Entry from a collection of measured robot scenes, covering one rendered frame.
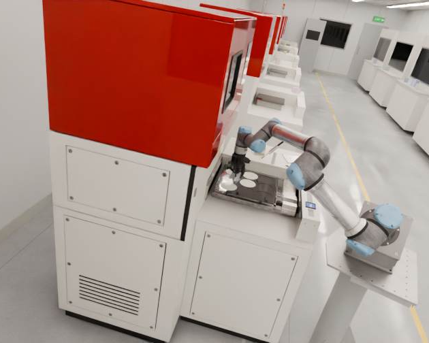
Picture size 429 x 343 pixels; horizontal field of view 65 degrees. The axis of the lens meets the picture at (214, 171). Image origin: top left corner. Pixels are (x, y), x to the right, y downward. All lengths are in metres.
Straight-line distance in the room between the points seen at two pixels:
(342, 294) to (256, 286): 0.46
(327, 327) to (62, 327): 1.55
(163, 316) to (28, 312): 0.88
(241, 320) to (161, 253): 0.74
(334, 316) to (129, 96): 1.61
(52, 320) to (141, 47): 1.71
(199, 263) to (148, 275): 0.31
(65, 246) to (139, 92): 0.97
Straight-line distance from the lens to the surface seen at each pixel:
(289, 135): 1.73
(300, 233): 1.85
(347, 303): 2.09
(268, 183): 2.16
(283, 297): 2.05
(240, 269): 1.94
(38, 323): 2.43
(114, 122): 1.51
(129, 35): 1.40
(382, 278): 1.87
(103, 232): 1.81
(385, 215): 1.68
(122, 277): 1.95
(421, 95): 8.35
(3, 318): 2.50
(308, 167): 1.52
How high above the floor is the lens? 1.85
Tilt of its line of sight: 26 degrees down
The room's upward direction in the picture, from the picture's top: 11 degrees clockwise
